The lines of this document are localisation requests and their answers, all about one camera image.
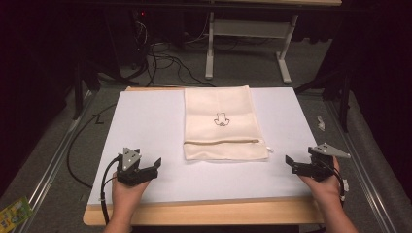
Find white table sheet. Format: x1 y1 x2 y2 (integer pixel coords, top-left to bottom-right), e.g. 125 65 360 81
87 86 314 206

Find tangle of black cables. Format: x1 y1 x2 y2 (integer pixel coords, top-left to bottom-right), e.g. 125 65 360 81
130 9 217 88

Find cream cloth zipper bag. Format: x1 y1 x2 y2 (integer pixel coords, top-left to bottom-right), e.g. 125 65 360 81
183 84 270 162

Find white desk frame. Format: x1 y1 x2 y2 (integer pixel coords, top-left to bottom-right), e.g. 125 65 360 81
204 0 343 85

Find person's right hand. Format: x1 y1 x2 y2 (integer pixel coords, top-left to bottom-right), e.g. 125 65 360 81
297 156 343 211

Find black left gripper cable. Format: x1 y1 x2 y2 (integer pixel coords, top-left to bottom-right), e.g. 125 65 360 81
99 156 121 225

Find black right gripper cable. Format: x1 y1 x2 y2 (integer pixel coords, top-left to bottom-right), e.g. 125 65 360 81
330 161 350 209

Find green printed packet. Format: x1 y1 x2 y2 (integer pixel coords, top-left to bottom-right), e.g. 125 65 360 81
0 196 34 233

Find person's left hand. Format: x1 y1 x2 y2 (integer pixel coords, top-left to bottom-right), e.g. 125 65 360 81
111 172 151 221

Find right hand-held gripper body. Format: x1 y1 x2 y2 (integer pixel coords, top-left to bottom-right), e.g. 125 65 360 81
299 142 352 183

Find wooden table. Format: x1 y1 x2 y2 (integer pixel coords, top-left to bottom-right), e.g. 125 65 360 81
82 84 326 227

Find black metal stand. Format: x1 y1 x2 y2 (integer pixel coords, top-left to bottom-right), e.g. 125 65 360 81
71 54 140 121
293 64 355 134

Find metal floor rail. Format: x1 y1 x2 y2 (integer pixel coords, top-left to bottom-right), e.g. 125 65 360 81
13 90 97 233
325 98 398 233

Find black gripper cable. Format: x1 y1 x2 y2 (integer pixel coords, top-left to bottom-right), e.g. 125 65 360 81
330 161 350 209
99 156 121 225

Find black floor cable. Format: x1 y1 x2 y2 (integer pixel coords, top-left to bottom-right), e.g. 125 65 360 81
66 102 118 190

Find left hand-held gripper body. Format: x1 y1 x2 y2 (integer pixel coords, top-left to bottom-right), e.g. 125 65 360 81
116 147 159 187

